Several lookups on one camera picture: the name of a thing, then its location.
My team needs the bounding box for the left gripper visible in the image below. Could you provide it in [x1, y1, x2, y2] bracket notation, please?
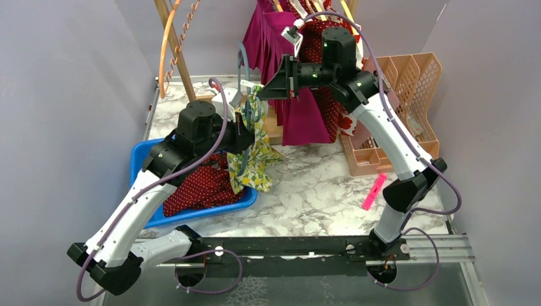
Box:
[196, 110, 258, 159]

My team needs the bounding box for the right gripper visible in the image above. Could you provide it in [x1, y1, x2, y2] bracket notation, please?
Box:
[256, 54, 337, 101]

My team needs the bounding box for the grey-blue hanger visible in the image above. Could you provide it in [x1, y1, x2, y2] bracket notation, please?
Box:
[237, 41, 262, 175]

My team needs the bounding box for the lemon print skirt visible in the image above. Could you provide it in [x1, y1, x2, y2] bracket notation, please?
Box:
[227, 93, 283, 192]

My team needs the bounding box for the magenta pleated skirt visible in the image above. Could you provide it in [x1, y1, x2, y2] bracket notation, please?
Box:
[242, 1, 330, 145]

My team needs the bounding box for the dark red polka-dot skirt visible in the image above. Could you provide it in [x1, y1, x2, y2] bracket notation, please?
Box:
[163, 152, 245, 217]

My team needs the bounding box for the orange wavy hanger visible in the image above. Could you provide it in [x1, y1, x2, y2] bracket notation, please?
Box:
[154, 0, 200, 101]

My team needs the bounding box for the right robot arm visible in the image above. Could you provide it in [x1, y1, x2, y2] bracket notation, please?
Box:
[256, 27, 447, 259]

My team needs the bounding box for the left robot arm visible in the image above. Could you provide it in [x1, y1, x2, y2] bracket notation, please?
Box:
[67, 100, 255, 295]

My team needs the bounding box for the red poppy print skirt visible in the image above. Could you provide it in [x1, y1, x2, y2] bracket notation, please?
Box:
[329, 0, 364, 136]

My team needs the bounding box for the wooden clothes rack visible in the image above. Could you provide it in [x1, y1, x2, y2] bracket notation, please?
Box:
[156, 1, 363, 145]

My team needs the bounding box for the pink clipboard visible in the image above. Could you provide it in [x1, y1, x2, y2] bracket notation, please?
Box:
[350, 55, 400, 150]

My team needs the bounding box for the blue plastic bin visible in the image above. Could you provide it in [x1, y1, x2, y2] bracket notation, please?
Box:
[130, 138, 258, 230]

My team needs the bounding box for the peach plastic organizer basket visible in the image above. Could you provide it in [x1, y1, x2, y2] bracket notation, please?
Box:
[338, 53, 442, 177]

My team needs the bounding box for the pink marker pen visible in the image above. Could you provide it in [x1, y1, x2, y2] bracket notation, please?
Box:
[361, 173, 387, 210]

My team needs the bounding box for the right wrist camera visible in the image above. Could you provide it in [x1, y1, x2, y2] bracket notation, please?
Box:
[281, 18, 305, 57]

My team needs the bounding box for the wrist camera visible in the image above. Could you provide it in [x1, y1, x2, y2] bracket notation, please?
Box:
[211, 87, 242, 122]
[281, 18, 305, 57]

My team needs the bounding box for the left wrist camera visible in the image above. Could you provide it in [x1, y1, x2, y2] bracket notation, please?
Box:
[211, 87, 242, 122]

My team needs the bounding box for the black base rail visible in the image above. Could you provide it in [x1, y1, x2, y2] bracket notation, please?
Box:
[164, 236, 410, 278]

